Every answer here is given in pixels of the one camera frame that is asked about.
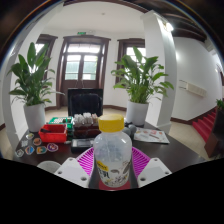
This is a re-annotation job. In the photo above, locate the brown round sticker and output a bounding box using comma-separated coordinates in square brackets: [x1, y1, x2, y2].
[32, 137, 43, 147]

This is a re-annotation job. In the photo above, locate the green plastic box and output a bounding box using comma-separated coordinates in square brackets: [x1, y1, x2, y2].
[48, 116, 74, 126]

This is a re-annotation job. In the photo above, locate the blue sticker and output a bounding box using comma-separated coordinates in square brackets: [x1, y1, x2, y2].
[24, 145, 36, 156]

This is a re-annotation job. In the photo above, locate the brown tray of white packets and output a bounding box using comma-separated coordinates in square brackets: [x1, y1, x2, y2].
[72, 112, 102, 139]

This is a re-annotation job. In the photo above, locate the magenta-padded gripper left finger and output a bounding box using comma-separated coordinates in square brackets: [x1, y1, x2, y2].
[53, 147, 98, 190]

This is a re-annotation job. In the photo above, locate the orange sticker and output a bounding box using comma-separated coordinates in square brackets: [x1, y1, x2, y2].
[35, 145, 48, 155]

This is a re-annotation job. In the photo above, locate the printed paper brochure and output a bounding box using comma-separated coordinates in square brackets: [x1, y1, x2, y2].
[133, 127, 171, 145]

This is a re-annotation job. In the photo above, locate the flat round red coaster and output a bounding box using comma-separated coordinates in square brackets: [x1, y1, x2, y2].
[98, 179, 133, 192]

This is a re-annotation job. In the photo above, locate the yellow-capped clear drink bottle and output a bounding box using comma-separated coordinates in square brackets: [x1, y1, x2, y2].
[92, 113, 133, 188]

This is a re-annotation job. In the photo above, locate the dark wooden framed window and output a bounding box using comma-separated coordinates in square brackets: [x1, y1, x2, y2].
[114, 37, 147, 84]
[33, 33, 59, 83]

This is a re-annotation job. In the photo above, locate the dark wooden glazed door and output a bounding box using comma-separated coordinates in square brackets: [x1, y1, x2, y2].
[55, 34, 112, 108]

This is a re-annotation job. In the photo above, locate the red plastic box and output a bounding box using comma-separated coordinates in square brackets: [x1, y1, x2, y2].
[38, 123, 68, 144]

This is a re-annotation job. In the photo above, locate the flat black device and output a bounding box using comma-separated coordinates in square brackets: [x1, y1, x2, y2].
[70, 138, 96, 150]

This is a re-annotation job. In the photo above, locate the potted leafy plant white pot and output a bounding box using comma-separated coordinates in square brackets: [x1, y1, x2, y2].
[110, 46, 175, 127]
[6, 41, 64, 133]

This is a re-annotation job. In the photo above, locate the white wall radiator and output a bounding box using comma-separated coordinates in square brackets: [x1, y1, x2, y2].
[178, 79, 208, 98]

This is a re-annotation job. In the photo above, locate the grey rounded object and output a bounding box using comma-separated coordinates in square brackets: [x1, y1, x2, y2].
[122, 123, 138, 138]

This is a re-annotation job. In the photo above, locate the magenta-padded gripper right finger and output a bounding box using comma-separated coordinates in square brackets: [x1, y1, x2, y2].
[128, 146, 173, 189]

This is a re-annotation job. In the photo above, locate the white speckled mug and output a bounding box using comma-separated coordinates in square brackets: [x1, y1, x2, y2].
[36, 160, 62, 174]

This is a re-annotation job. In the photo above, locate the purple-edged sticker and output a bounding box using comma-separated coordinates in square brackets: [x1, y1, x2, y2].
[46, 142, 59, 153]

